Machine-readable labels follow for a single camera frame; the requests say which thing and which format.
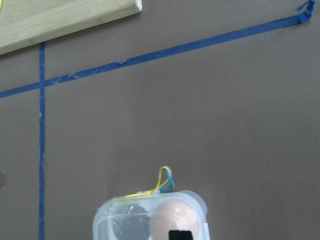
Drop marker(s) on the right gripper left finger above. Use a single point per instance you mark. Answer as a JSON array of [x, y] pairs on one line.
[[174, 235]]

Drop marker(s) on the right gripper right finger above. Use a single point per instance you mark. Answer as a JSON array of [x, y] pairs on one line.
[[186, 235]]

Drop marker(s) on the brown egg from bowl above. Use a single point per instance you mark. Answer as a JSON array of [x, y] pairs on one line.
[[173, 215]]

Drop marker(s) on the clear plastic egg box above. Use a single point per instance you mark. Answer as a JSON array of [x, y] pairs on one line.
[[124, 218]]

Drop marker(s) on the yellow blue rubber bands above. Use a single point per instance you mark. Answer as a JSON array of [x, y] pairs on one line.
[[165, 184]]

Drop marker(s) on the wooden cutting board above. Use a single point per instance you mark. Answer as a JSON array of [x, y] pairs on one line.
[[25, 23]]

